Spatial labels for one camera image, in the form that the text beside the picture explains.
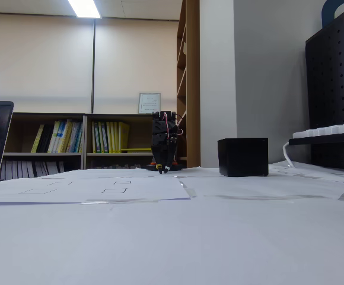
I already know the black plastic box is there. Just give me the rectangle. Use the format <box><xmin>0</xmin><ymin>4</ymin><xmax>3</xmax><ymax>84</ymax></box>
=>
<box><xmin>217</xmin><ymin>137</ymin><xmax>269</xmax><ymax>178</ymax></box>

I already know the low wooden bookcase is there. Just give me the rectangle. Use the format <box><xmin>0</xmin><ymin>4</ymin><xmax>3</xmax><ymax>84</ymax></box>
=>
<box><xmin>84</xmin><ymin>113</ymin><xmax>161</xmax><ymax>170</ymax></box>
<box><xmin>1</xmin><ymin>112</ymin><xmax>86</xmax><ymax>180</ymax></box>

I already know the paper sheet with drawn squares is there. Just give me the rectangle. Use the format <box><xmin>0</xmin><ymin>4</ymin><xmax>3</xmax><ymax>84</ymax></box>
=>
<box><xmin>0</xmin><ymin>176</ymin><xmax>191</xmax><ymax>206</ymax></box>

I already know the framed certificate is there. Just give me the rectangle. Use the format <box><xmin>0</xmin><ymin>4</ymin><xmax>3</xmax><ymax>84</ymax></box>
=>
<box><xmin>138</xmin><ymin>92</ymin><xmax>162</xmax><ymax>115</ymax></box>

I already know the green white binder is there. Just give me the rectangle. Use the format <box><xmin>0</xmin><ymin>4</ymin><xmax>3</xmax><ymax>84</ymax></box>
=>
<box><xmin>91</xmin><ymin>122</ymin><xmax>98</xmax><ymax>154</ymax></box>
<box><xmin>100</xmin><ymin>121</ymin><xmax>107</xmax><ymax>154</ymax></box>
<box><xmin>95</xmin><ymin>122</ymin><xmax>102</xmax><ymax>154</ymax></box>

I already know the white paper sheet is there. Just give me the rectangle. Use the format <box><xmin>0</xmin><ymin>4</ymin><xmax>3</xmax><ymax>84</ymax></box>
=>
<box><xmin>0</xmin><ymin>196</ymin><xmax>344</xmax><ymax>285</ymax></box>
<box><xmin>268</xmin><ymin>160</ymin><xmax>344</xmax><ymax>186</ymax></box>
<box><xmin>176</xmin><ymin>174</ymin><xmax>344</xmax><ymax>199</ymax></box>

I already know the yellow blue book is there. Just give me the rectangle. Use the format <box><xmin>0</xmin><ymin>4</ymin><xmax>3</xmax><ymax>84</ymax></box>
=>
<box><xmin>56</xmin><ymin>119</ymin><xmax>72</xmax><ymax>154</ymax></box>

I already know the white yellow book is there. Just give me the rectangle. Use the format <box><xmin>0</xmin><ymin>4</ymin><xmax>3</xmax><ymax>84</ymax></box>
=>
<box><xmin>47</xmin><ymin>121</ymin><xmax>60</xmax><ymax>154</ymax></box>

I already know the black book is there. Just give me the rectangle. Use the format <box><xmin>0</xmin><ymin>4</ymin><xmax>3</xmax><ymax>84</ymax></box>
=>
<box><xmin>37</xmin><ymin>123</ymin><xmax>55</xmax><ymax>154</ymax></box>

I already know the tall wooden bookcase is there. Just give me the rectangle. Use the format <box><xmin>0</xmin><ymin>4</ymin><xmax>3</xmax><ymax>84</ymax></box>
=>
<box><xmin>176</xmin><ymin>0</ymin><xmax>201</xmax><ymax>169</ymax></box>

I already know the yellow leaning book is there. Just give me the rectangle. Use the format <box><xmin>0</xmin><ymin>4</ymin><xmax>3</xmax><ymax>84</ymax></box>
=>
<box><xmin>30</xmin><ymin>124</ymin><xmax>45</xmax><ymax>154</ymax></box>

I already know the black shelf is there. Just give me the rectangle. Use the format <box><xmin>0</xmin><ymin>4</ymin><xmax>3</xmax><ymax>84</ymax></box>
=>
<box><xmin>288</xmin><ymin>132</ymin><xmax>344</xmax><ymax>146</ymax></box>

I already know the ceiling light panel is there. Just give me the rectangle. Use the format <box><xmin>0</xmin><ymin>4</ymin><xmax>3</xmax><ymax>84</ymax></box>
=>
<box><xmin>67</xmin><ymin>0</ymin><xmax>103</xmax><ymax>20</ymax></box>

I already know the white power strip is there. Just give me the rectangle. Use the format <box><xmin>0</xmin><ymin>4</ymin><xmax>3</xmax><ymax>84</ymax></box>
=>
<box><xmin>292</xmin><ymin>121</ymin><xmax>344</xmax><ymax>140</ymax></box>

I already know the black pegboard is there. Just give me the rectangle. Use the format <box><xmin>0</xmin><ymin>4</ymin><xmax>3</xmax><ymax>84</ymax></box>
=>
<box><xmin>304</xmin><ymin>17</ymin><xmax>344</xmax><ymax>172</ymax></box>

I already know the blue curved panel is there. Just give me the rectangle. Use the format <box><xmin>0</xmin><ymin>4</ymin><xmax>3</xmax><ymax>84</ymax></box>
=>
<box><xmin>321</xmin><ymin>0</ymin><xmax>344</xmax><ymax>29</ymax></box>

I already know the dark vertical wall strip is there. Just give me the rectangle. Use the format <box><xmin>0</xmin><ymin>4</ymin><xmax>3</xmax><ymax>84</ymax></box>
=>
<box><xmin>90</xmin><ymin>17</ymin><xmax>97</xmax><ymax>114</ymax></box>

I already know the white power strip cable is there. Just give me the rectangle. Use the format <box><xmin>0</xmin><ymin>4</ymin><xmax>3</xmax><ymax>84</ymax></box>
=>
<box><xmin>282</xmin><ymin>141</ymin><xmax>298</xmax><ymax>169</ymax></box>

